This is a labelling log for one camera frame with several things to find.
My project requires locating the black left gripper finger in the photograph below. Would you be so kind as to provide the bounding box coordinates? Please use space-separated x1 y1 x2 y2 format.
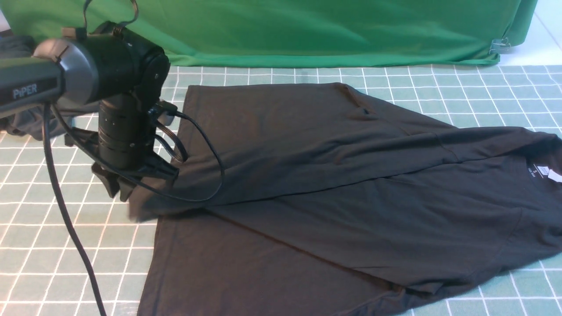
91 163 137 202

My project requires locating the green backdrop cloth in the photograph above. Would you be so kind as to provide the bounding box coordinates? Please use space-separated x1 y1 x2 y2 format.
1 0 537 68

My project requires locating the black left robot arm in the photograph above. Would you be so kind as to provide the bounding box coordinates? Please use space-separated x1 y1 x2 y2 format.
0 22 179 201

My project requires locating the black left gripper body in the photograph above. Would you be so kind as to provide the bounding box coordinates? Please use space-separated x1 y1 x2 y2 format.
65 128 179 184

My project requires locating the metal binder clip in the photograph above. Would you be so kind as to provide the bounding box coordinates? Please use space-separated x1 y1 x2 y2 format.
488 37 512 55

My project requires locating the green grid cutting mat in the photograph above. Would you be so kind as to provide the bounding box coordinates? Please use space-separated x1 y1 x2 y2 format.
0 64 562 316

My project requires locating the crumpled dark gray garment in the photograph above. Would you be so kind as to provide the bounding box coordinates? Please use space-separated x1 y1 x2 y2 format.
0 35 100 141

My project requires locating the dark gray long-sleeve shirt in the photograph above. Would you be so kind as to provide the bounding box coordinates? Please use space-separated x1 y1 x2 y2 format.
129 83 561 316

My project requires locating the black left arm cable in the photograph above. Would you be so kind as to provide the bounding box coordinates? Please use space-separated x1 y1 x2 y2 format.
42 0 225 316

